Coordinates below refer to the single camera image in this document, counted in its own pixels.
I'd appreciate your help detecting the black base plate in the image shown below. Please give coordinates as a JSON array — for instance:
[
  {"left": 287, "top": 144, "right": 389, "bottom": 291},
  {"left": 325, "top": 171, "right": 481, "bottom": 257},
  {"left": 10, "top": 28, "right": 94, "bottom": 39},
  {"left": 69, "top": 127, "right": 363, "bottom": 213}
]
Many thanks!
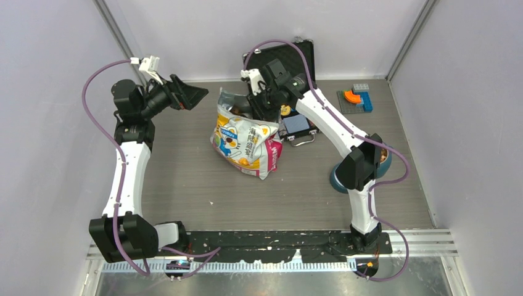
[{"left": 171, "top": 230, "right": 392, "bottom": 263}]

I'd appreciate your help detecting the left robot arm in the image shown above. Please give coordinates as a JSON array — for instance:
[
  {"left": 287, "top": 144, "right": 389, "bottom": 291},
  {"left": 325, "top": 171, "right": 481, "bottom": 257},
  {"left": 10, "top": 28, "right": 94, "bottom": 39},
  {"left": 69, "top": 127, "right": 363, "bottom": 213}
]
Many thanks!
[{"left": 89, "top": 75, "right": 208, "bottom": 263}]

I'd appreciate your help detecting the yellow dealer button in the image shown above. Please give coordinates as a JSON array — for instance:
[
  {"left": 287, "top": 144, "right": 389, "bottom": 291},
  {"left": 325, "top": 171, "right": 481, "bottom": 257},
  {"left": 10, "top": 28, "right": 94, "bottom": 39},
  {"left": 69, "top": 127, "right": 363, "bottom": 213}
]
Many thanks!
[{"left": 280, "top": 105, "right": 292, "bottom": 117}]

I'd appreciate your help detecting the toy brick assembly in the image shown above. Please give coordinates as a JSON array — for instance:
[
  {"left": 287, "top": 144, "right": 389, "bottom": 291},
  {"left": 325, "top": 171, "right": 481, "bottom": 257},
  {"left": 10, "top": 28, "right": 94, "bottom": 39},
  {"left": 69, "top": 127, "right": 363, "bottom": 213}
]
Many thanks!
[{"left": 337, "top": 83, "right": 374, "bottom": 114}]

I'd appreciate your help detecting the pet food bag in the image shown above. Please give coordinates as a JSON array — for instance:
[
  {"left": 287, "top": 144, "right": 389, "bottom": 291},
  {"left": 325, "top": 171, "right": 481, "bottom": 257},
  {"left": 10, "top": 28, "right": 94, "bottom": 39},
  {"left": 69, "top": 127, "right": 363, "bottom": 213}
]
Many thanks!
[{"left": 210, "top": 88, "right": 283, "bottom": 180}]

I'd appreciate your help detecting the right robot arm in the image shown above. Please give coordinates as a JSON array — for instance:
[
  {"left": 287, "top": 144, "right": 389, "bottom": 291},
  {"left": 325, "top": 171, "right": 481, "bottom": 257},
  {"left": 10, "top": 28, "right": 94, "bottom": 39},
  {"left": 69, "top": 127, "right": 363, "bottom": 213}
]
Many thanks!
[{"left": 241, "top": 59, "right": 382, "bottom": 253}]

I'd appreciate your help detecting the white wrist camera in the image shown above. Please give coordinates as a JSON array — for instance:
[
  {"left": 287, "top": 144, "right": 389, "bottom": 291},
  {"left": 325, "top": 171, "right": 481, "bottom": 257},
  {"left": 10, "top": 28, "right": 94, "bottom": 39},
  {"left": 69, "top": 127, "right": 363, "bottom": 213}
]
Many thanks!
[
  {"left": 130, "top": 55, "right": 164, "bottom": 85},
  {"left": 240, "top": 68, "right": 266, "bottom": 96}
]

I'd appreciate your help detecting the teal double pet bowl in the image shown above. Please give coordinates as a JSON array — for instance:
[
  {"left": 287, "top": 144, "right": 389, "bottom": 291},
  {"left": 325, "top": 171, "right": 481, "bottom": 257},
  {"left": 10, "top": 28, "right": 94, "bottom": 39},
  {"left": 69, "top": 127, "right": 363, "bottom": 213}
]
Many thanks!
[{"left": 329, "top": 149, "right": 392, "bottom": 194}]

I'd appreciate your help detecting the black poker chip case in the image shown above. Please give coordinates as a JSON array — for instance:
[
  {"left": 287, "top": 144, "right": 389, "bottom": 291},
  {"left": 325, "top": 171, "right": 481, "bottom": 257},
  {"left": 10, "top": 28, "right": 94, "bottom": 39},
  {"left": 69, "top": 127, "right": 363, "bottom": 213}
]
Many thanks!
[{"left": 241, "top": 39, "right": 334, "bottom": 147}]

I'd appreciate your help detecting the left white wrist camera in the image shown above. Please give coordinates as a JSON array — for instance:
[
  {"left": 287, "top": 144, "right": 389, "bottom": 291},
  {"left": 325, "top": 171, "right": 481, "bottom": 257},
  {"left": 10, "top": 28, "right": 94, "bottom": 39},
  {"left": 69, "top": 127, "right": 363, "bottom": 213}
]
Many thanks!
[{"left": 130, "top": 55, "right": 164, "bottom": 85}]

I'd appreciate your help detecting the blue playing card deck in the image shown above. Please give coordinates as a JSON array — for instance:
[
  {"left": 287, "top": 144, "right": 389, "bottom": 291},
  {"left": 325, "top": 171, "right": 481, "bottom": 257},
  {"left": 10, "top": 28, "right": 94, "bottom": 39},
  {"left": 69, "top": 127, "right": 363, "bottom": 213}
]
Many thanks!
[{"left": 282, "top": 114, "right": 310, "bottom": 134}]

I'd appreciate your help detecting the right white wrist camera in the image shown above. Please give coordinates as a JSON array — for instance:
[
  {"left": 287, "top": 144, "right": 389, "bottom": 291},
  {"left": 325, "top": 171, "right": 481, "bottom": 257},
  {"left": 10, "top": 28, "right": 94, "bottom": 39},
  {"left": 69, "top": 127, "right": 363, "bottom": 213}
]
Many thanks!
[{"left": 240, "top": 68, "right": 266, "bottom": 96}]

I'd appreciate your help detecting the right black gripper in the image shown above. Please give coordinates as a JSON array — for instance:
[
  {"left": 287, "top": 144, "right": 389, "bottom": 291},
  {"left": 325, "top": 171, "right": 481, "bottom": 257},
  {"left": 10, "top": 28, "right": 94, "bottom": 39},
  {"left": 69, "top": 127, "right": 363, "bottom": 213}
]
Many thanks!
[{"left": 245, "top": 86, "right": 280, "bottom": 126}]

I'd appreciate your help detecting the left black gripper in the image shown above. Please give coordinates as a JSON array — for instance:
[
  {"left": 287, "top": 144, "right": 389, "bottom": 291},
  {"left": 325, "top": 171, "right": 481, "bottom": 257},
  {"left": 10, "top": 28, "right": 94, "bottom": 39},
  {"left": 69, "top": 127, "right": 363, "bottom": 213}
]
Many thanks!
[{"left": 139, "top": 73, "right": 207, "bottom": 119}]

